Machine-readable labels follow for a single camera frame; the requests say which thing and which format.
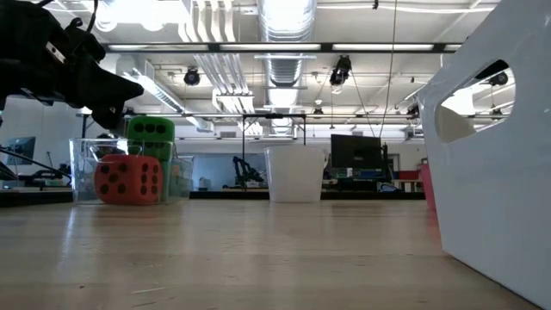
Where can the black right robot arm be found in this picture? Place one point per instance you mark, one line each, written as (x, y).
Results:
(490, 69)

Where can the clear plastic container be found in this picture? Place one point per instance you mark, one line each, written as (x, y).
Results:
(82, 172)

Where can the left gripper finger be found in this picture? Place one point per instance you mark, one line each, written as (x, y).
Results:
(109, 118)
(112, 88)

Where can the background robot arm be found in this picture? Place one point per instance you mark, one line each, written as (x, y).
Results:
(51, 174)
(245, 170)

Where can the small desk monitor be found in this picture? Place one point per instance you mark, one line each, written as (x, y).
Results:
(23, 148)

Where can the white plastic bin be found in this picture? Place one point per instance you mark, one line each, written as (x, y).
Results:
(495, 194)

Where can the silver round air duct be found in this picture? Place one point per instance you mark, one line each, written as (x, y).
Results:
(284, 64)

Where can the white rectangular air duct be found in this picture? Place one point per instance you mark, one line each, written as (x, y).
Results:
(163, 94)

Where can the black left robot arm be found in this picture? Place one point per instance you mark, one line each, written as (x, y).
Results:
(10, 43)

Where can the blue box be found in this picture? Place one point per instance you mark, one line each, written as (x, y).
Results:
(365, 174)

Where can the red box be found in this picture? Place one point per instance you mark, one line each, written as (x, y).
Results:
(409, 175)

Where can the red foam die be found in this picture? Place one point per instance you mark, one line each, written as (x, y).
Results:
(129, 178)

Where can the green foam die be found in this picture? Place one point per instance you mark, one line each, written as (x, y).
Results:
(150, 135)

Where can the black overhead crossbar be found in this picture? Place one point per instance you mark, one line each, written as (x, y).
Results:
(258, 47)

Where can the black ceiling spotlight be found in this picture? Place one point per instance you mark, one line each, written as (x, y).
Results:
(341, 71)
(191, 76)
(499, 79)

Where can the large black monitor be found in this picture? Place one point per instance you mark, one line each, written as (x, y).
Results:
(355, 150)

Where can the translucent white plastic cup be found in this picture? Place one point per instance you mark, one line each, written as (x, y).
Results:
(295, 172)

